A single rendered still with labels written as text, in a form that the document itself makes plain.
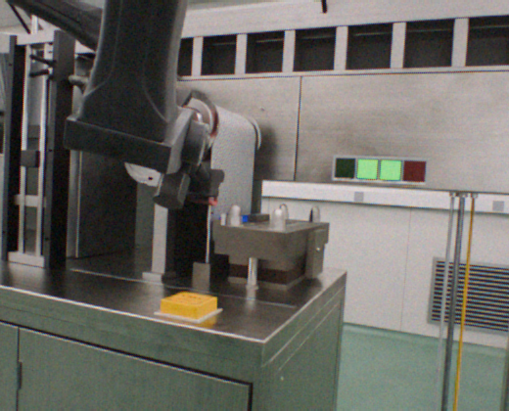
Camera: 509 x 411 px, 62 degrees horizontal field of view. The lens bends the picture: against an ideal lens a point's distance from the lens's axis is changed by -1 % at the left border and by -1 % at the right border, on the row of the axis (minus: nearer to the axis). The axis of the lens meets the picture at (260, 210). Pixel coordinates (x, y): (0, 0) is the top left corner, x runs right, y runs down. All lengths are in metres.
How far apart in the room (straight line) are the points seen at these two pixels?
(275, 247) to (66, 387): 0.47
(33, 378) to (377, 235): 2.94
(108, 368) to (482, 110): 1.02
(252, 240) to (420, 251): 2.73
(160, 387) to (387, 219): 2.93
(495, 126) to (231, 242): 0.71
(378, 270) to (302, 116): 2.47
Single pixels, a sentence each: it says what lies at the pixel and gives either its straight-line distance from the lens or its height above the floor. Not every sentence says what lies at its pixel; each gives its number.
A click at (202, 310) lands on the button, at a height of 0.91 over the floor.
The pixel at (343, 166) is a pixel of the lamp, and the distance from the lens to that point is 1.19.
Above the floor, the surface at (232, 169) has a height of 1.16.
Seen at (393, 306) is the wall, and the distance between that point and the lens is 3.62.
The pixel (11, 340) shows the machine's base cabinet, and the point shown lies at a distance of 1.00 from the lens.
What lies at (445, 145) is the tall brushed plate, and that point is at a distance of 1.19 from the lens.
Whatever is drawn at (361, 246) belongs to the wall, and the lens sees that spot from 3.56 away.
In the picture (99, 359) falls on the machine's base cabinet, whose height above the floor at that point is 0.79.
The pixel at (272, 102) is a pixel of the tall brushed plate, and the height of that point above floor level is 1.37.
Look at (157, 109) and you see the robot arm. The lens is 0.31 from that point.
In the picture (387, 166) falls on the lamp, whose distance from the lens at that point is 1.18.
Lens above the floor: 1.12
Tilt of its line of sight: 3 degrees down
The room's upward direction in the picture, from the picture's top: 4 degrees clockwise
